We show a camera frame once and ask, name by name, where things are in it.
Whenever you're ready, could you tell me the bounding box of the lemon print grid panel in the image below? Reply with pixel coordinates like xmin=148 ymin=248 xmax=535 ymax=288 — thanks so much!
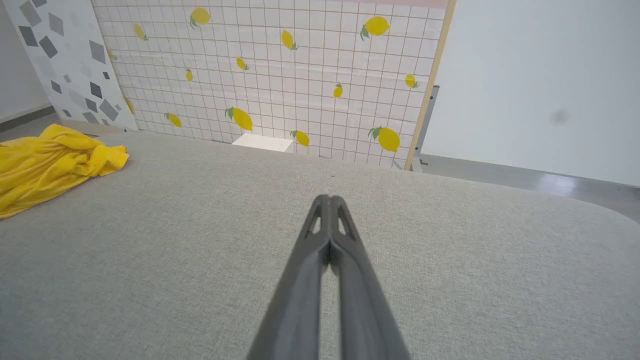
xmin=91 ymin=0 xmax=457 ymax=171

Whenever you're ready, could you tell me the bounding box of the white grey terrazzo print panel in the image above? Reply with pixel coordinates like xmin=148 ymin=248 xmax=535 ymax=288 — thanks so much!
xmin=2 ymin=0 xmax=139 ymax=132

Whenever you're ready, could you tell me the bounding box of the grey fabric sofa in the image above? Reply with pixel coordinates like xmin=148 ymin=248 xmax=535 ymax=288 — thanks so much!
xmin=0 ymin=131 xmax=640 ymax=360

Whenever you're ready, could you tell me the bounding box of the white rectangular box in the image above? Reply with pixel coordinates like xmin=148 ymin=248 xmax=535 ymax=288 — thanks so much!
xmin=231 ymin=132 xmax=294 ymax=153

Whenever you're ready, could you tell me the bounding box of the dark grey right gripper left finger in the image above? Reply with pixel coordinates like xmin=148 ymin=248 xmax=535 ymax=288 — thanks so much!
xmin=247 ymin=195 xmax=331 ymax=360

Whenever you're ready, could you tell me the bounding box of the yellow t-shirt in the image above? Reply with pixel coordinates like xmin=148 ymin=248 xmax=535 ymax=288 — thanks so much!
xmin=0 ymin=124 xmax=130 ymax=220

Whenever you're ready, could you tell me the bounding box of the grey metal panel stand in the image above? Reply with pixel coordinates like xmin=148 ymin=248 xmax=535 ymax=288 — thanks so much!
xmin=411 ymin=85 xmax=440 ymax=173

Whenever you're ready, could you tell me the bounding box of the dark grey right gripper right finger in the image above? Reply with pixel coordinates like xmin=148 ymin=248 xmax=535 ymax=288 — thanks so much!
xmin=330 ymin=195 xmax=411 ymax=360

